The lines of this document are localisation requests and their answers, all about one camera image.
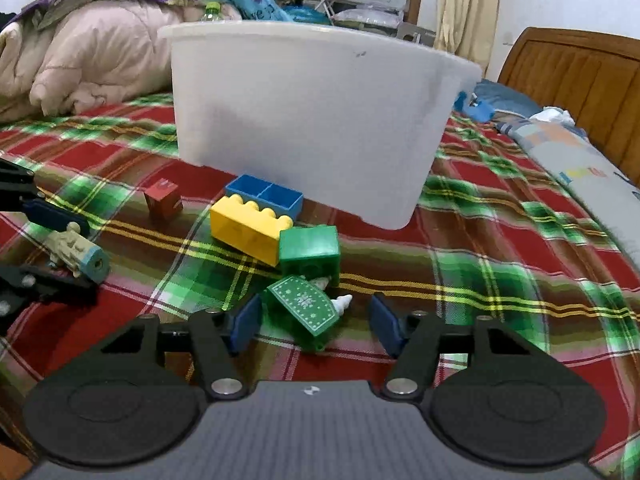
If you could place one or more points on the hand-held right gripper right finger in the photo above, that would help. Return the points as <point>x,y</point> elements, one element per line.
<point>386,325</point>

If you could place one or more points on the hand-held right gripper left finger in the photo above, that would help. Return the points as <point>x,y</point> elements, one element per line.
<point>246,325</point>

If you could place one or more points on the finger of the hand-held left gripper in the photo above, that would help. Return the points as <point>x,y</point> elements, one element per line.
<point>50,214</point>
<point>60,285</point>

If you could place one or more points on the beige toy train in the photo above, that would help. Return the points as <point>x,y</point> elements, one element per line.
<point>75,251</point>

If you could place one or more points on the green snowflake patterned toy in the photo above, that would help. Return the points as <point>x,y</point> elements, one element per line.
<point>302,310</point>

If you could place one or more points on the white plastic container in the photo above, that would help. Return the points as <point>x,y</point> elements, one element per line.
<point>310,120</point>

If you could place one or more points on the yellow building block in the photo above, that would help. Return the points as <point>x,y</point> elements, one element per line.
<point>245,230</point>

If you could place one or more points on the green building block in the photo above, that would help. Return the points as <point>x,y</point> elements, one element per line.
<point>307,250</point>

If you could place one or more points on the small red block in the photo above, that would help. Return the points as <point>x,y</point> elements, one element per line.
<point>162,201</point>

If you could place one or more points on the plaid bed sheet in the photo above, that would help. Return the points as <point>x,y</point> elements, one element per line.
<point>500,270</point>

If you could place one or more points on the blue building block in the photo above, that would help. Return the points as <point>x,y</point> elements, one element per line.
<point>265,195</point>

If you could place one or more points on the pink quilt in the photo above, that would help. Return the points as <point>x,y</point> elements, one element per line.
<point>100,55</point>

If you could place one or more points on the long printed pillow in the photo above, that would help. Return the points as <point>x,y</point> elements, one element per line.
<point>585,175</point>

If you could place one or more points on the blue cloth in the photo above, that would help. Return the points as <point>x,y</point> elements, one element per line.
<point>505,100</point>

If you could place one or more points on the green capped plastic bottle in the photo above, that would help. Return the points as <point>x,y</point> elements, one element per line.
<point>212,12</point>

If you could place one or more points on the white cloth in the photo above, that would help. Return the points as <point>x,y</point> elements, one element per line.
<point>552,116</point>

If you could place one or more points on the grey box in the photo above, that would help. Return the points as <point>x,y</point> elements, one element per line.
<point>415,35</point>

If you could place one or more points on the white pillow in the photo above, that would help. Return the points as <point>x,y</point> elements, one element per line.
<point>367,17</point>

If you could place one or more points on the wooden headboard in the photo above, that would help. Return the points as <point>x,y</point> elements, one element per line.
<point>580,80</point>

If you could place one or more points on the beige curtain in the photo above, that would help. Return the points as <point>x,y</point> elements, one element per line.
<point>467,15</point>

